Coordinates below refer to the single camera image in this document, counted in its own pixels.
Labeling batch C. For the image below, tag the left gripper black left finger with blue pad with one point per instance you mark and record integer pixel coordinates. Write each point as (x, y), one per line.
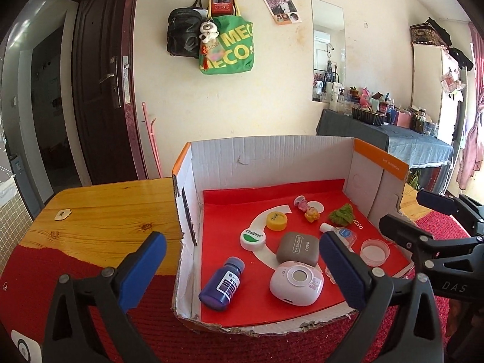
(70, 334)

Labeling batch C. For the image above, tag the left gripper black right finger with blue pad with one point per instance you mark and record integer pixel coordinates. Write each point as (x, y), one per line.
(415, 334)

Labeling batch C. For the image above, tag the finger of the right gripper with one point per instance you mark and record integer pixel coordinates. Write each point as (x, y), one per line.
(409, 237)
(440, 203)

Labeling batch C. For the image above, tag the clear round plastic lid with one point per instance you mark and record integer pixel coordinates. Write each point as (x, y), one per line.
(374, 252)

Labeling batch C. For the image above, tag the clear sanitizer bottle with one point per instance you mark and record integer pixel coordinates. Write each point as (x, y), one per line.
(346, 236)

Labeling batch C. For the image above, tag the green fuzzy toy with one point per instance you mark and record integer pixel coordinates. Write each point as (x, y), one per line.
(343, 216)

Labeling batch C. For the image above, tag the pink yellow toy figure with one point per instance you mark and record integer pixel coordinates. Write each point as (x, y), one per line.
(310, 213)

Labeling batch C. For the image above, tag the pink white round device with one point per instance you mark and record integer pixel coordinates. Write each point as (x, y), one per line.
(296, 283)

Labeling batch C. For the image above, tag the grey pebble case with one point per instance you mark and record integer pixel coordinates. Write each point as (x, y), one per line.
(298, 247)

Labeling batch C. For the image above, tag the yellow bottle cap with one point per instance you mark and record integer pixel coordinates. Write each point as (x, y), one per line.
(276, 221)

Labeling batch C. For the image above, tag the purple plastic bottle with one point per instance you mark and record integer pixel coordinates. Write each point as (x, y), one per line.
(222, 286)

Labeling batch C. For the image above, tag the white green Cestbon cap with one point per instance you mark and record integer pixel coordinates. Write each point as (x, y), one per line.
(252, 240)

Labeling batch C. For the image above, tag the white square charger device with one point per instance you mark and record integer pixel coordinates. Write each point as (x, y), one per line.
(30, 350)

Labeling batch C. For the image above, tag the red knitted table mat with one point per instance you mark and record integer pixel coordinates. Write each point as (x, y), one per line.
(30, 277)

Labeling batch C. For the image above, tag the black basket of items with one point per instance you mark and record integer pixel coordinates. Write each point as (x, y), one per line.
(367, 116)

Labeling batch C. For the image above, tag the white wardrobe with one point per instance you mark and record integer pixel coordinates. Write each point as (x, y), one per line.
(439, 89)

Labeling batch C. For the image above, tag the small white tag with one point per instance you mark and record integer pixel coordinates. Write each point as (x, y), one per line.
(62, 214)

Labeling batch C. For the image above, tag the red Miniso bag liner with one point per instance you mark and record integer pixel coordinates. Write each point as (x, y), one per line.
(259, 253)

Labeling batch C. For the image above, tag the white orange cardboard box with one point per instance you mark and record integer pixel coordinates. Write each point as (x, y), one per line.
(372, 179)

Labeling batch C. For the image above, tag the pink hanger stick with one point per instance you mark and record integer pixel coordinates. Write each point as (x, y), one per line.
(150, 123)

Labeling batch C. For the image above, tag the green tote bag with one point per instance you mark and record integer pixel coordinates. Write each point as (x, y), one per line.
(233, 51)

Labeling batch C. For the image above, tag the white plush toy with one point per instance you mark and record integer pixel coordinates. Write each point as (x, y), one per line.
(208, 32)

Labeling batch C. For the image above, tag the dark wooden door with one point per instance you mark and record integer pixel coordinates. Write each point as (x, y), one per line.
(103, 91)

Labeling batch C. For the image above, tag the black backpack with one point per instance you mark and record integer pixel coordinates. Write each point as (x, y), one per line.
(183, 30)

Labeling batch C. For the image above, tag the wall mirror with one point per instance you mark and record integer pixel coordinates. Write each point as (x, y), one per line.
(329, 51)

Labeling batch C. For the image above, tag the photo poster on wall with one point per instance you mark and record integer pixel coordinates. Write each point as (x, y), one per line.
(284, 12)

